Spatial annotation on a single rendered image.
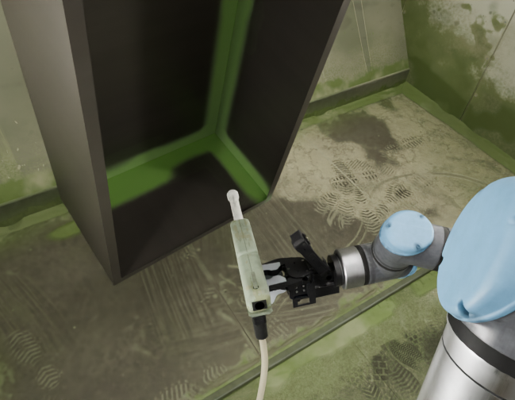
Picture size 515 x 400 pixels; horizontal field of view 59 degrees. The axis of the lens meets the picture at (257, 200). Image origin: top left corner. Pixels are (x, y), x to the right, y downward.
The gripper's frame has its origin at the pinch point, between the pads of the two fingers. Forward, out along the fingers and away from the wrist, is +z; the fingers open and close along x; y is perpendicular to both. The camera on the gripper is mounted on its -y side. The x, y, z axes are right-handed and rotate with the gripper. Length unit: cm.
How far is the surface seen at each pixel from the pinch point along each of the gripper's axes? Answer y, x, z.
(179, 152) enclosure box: -2, 78, 13
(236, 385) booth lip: 69, 32, 8
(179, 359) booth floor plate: 62, 43, 26
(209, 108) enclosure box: -16, 77, 0
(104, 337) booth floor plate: 55, 53, 52
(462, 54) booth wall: 1, 160, -147
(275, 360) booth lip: 69, 38, -7
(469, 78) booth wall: 13, 155, -149
